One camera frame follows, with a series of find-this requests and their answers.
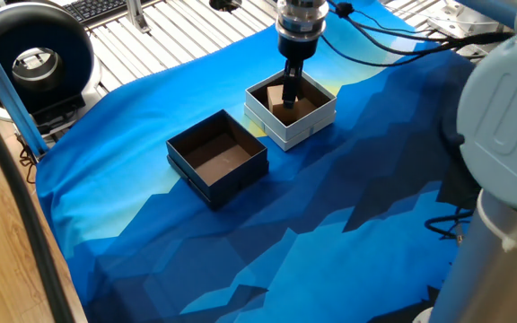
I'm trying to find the small black round object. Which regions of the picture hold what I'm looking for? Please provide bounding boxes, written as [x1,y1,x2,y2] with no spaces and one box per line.
[208,0,244,13]

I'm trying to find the dark navy square box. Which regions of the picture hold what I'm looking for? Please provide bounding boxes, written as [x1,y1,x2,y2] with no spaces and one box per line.
[165,109,271,211]

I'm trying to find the silver upright metal bracket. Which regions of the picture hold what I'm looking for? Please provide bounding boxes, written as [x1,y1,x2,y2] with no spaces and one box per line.
[126,0,153,35]

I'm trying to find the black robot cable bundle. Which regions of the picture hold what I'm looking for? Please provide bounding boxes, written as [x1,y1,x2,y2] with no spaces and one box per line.
[319,0,516,69]

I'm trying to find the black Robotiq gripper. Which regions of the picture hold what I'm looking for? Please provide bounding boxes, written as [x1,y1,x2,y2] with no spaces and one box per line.
[277,33,320,110]

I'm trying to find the thin black tangled wires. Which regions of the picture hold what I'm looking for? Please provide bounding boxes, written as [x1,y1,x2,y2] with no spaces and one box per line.
[15,134,39,185]

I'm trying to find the black computer keyboard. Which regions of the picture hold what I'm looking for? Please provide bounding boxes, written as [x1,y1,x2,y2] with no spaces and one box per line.
[63,0,152,24]

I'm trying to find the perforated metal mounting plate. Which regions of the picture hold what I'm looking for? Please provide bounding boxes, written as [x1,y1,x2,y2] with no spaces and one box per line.
[426,2,466,39]

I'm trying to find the blue aluminium frame post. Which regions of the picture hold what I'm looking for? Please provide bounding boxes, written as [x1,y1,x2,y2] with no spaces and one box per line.
[0,15,49,159]

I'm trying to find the brown wooden cube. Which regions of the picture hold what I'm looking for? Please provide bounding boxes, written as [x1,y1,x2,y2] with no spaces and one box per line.
[267,83,300,119]

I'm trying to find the light grey square box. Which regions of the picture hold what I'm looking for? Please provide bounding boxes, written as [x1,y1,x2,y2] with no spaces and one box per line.
[243,69,338,153]

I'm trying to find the thick black hose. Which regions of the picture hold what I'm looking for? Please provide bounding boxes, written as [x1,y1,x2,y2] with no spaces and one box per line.
[0,89,76,323]

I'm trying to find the blue mountain print cloth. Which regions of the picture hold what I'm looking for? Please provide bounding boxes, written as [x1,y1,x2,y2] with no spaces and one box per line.
[35,0,482,323]

